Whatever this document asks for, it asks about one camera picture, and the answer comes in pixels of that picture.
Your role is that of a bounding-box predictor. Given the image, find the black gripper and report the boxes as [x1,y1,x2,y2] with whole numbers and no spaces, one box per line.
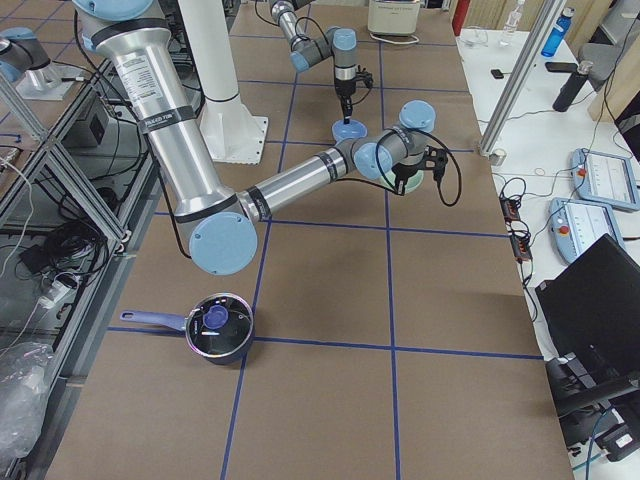
[392,146,446,193]
[334,65,374,125]

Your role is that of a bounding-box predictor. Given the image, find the blue plastic bowl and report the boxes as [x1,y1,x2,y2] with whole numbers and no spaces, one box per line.
[331,119,368,143]

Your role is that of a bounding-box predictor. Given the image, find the green plastic bowl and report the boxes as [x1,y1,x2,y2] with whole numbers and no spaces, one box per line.
[377,170,424,195]

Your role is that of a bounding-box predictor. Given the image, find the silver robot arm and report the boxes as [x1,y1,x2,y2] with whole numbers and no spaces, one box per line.
[268,1,374,126]
[75,1,436,275]

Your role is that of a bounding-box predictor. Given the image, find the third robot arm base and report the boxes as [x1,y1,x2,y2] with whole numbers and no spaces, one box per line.
[1,27,71,101]

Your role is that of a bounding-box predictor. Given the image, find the black orange power strip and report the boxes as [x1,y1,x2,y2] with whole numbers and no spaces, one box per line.
[500,198,533,263]

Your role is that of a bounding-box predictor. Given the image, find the cream electric cooker appliance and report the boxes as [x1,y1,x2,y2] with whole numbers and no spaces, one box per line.
[368,0,421,36]

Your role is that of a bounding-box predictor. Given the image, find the clear plastic bottle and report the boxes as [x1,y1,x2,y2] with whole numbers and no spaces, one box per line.
[499,0,525,46]

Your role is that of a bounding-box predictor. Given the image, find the black smartphone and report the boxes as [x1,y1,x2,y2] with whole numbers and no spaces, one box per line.
[545,62,578,73]

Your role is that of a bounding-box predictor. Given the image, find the lower teach pendant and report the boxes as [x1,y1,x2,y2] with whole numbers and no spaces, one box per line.
[549,197,625,263]

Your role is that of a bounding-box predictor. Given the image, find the teach pendant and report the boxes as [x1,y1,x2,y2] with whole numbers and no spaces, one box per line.
[570,148,639,212]
[549,197,625,263]

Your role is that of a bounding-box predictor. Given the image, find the black water bottle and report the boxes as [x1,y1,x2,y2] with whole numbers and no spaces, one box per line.
[552,60,594,112]

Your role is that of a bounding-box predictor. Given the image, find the upper teach pendant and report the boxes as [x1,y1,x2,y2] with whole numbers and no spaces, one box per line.
[570,148,639,212]

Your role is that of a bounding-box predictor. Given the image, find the blue water bottle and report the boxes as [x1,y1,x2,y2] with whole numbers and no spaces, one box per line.
[541,7,575,58]

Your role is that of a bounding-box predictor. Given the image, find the black laptop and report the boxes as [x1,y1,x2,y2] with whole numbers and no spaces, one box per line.
[535,234,639,374]

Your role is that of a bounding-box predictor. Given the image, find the purple saucepan with glass lid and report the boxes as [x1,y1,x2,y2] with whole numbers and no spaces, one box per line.
[120,293,255,365]

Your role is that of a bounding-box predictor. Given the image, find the crumpled plastic bag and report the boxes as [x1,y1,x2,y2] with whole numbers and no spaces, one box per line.
[1,342,54,463]

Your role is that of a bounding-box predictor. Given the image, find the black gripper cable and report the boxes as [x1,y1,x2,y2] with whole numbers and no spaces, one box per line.
[374,130,462,207]

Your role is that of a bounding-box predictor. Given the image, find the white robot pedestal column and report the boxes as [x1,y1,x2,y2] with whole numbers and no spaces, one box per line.
[177,0,269,165]

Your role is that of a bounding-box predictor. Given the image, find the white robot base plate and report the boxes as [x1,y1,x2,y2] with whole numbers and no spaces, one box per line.
[200,115,269,165]

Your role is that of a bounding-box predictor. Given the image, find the aluminium frame post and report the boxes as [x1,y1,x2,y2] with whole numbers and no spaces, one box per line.
[464,1,565,158]

